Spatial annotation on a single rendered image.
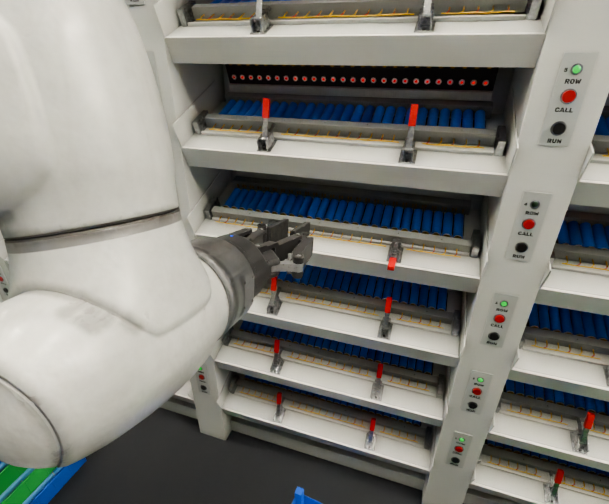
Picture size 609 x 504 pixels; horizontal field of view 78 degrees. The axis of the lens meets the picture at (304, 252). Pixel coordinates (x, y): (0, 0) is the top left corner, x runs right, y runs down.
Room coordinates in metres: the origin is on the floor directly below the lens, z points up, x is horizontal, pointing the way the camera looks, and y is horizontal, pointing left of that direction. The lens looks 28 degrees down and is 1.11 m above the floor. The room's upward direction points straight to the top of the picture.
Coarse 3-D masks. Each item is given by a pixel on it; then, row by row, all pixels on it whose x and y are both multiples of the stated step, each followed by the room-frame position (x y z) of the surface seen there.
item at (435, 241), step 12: (216, 216) 0.81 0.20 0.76; (228, 216) 0.80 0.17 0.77; (240, 216) 0.79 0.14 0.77; (252, 216) 0.77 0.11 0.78; (264, 216) 0.77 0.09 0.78; (276, 216) 0.77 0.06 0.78; (288, 216) 0.76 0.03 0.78; (312, 228) 0.73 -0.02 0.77; (324, 228) 0.72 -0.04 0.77; (336, 228) 0.71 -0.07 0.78; (348, 228) 0.71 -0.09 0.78; (360, 228) 0.70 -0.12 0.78; (372, 228) 0.70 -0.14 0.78; (384, 228) 0.70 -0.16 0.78; (348, 240) 0.69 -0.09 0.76; (360, 240) 0.69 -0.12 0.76; (384, 240) 0.69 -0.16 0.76; (408, 240) 0.67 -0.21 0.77; (420, 240) 0.66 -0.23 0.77; (432, 240) 0.65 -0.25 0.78; (444, 240) 0.65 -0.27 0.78; (456, 240) 0.65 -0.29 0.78; (468, 240) 0.64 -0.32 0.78; (432, 252) 0.64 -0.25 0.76; (456, 252) 0.63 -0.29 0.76; (468, 252) 0.64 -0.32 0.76
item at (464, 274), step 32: (224, 192) 0.90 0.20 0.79; (416, 192) 0.78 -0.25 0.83; (448, 192) 0.76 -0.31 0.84; (192, 224) 0.77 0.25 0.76; (224, 224) 0.79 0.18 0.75; (480, 224) 0.71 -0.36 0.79; (320, 256) 0.68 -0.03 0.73; (352, 256) 0.66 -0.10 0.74; (384, 256) 0.65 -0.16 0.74; (416, 256) 0.65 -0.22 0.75; (448, 256) 0.64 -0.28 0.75; (480, 256) 0.63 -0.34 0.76; (448, 288) 0.61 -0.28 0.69
